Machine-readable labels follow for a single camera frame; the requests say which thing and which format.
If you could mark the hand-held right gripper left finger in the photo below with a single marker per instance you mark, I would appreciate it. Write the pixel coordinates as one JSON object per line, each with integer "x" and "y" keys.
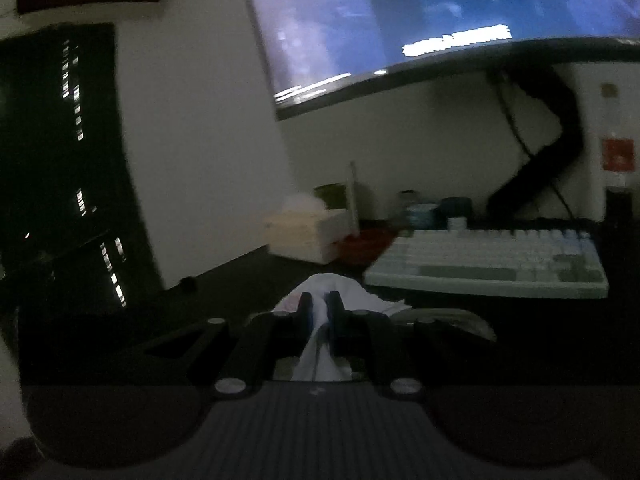
{"x": 306, "y": 312}

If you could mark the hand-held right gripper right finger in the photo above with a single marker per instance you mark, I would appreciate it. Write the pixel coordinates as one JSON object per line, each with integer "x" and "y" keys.
{"x": 336, "y": 317}

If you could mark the white tissue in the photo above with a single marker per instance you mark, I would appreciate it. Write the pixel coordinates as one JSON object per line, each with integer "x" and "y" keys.
{"x": 350, "y": 290}

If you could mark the red mat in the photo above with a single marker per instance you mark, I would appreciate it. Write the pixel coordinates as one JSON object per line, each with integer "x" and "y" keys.
{"x": 365, "y": 247}

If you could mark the beige tissue box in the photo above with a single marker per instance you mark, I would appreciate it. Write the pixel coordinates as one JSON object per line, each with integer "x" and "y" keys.
{"x": 305, "y": 232}

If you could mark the clear acrylic stand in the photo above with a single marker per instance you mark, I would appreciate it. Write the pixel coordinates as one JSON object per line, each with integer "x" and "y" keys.
{"x": 353, "y": 195}

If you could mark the blue and white cup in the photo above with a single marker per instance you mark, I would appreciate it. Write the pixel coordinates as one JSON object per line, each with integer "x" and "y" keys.
{"x": 420, "y": 215}

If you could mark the small glass jar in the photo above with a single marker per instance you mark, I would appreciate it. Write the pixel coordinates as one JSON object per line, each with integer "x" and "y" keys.
{"x": 407, "y": 197}

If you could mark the small white cup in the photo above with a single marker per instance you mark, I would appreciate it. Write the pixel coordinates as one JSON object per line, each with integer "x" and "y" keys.
{"x": 456, "y": 223}

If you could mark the white grey keyboard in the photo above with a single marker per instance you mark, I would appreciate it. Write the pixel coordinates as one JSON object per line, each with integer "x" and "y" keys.
{"x": 490, "y": 260}

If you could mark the black computer tower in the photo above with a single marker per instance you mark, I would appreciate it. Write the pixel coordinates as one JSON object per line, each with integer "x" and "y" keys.
{"x": 50, "y": 160}

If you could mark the plastic bottle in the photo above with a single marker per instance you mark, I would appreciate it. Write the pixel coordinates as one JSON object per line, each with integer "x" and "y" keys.
{"x": 620, "y": 205}

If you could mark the curved computer monitor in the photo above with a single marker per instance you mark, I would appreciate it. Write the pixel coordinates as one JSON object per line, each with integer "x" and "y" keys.
{"x": 400, "y": 10}

